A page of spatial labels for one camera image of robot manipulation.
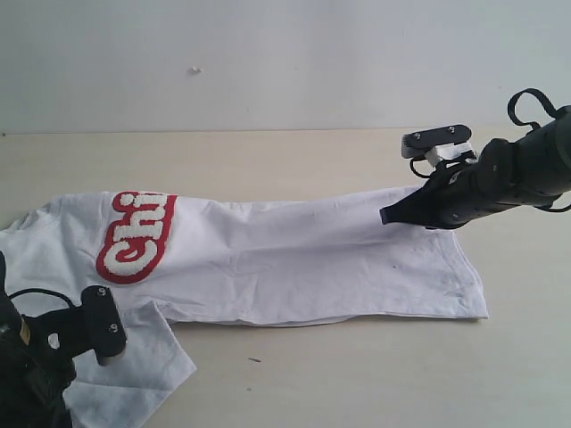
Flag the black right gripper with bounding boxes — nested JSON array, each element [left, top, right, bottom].
[[379, 162, 504, 230]]

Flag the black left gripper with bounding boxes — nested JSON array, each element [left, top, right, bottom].
[[21, 307, 94, 361]]

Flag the white t-shirt red lettering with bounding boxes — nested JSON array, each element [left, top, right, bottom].
[[1, 187, 488, 427]]

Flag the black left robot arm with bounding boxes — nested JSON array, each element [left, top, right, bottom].
[[1, 258, 92, 427]]

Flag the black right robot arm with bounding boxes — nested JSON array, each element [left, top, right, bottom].
[[380, 106, 570, 230]]

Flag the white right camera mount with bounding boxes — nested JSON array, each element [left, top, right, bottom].
[[425, 142, 478, 168]]

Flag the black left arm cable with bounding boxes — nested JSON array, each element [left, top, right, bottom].
[[8, 288, 81, 313]]

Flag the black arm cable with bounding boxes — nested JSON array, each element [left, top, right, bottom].
[[8, 288, 81, 313], [507, 87, 559, 135]]

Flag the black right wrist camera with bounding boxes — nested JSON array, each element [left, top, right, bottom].
[[401, 124, 472, 159]]

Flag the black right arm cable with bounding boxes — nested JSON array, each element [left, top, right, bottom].
[[507, 87, 559, 135]]

